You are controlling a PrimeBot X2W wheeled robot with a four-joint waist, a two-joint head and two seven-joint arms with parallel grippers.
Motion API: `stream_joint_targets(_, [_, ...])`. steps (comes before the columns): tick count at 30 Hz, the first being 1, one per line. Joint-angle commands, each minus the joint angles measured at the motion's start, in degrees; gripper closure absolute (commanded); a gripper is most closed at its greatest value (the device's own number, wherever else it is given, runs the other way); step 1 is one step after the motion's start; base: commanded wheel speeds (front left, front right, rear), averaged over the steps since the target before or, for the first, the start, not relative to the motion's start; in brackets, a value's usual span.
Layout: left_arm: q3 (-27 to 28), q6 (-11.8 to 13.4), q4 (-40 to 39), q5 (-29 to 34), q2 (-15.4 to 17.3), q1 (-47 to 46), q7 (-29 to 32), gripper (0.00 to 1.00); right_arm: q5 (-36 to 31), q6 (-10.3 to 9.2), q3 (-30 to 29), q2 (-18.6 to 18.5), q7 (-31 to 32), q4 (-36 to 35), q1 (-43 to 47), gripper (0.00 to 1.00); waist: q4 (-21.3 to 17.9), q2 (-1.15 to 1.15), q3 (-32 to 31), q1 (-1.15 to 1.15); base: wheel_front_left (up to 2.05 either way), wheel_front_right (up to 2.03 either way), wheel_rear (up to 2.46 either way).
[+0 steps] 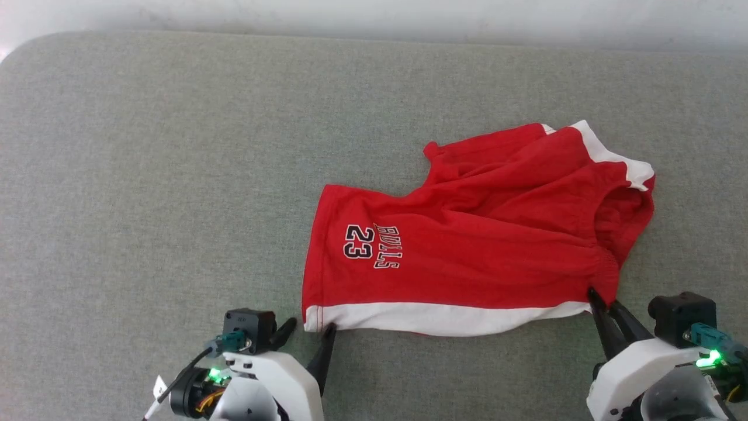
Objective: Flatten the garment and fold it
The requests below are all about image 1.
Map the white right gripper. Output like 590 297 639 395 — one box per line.
586 287 711 421

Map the grey-green fabric sofa seat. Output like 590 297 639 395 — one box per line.
0 31 748 421

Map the arm cable teal plug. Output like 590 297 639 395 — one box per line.
683 323 748 366
142 330 247 421

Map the left arm cable teal plug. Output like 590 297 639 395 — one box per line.
142 330 247 421

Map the red basketball shorts white trim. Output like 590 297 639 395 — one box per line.
301 119 657 339

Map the right arm cable teal plug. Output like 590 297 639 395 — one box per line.
683 323 748 366

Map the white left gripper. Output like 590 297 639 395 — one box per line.
222 317 338 421

